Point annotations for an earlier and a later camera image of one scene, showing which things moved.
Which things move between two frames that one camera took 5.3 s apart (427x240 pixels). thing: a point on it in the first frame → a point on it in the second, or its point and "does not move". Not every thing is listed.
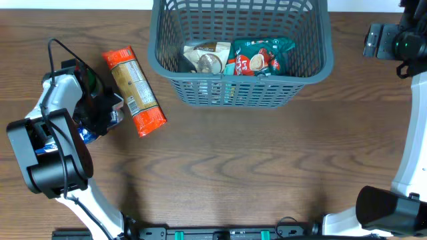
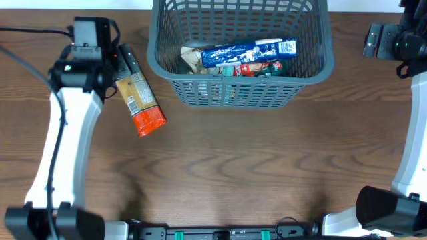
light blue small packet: [229, 69] does not move
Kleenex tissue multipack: [86, 135] → [249, 53]
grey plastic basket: [175, 23] does not move
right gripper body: [378, 41] does not move
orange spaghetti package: [145, 111] does not move
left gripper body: [109, 109] → [121, 67]
